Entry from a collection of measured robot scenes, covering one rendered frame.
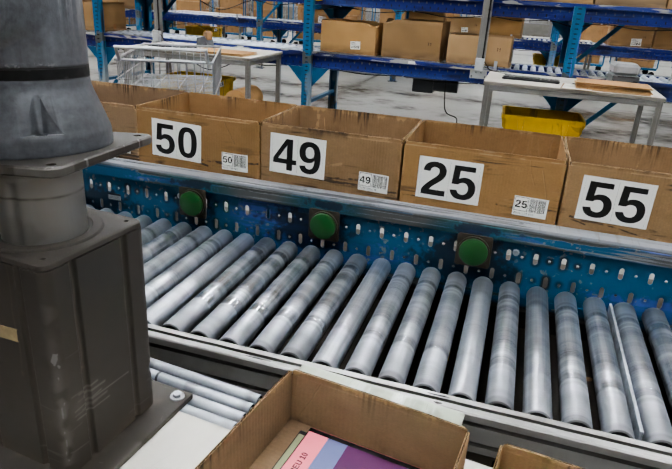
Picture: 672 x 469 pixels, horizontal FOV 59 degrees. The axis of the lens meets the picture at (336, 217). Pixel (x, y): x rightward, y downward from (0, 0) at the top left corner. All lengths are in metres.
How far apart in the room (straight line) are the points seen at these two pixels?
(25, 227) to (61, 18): 0.26
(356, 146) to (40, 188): 0.92
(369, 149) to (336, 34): 4.53
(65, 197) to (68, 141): 0.09
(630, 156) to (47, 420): 1.51
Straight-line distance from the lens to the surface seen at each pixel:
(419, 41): 5.81
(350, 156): 1.55
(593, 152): 1.79
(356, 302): 1.33
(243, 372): 1.17
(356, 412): 0.93
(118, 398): 0.96
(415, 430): 0.90
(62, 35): 0.78
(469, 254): 1.49
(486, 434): 1.09
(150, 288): 1.40
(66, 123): 0.77
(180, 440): 0.98
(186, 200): 1.71
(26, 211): 0.82
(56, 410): 0.89
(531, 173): 1.50
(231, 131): 1.67
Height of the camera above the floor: 1.40
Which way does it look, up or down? 21 degrees down
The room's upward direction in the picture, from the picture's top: 3 degrees clockwise
